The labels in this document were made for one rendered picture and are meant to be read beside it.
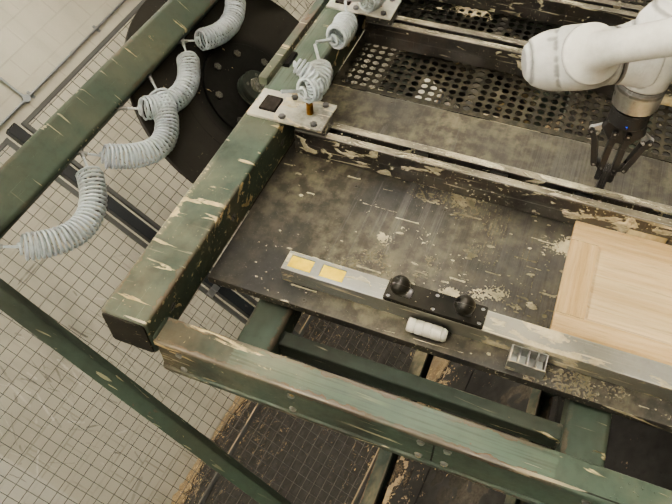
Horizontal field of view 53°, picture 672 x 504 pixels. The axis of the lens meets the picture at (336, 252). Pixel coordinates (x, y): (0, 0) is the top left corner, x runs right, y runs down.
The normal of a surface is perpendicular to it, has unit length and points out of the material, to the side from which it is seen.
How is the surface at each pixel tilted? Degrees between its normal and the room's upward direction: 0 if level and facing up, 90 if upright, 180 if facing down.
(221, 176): 50
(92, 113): 90
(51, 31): 90
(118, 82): 90
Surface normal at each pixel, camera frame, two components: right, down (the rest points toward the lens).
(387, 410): -0.02, -0.63
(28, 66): 0.51, -0.18
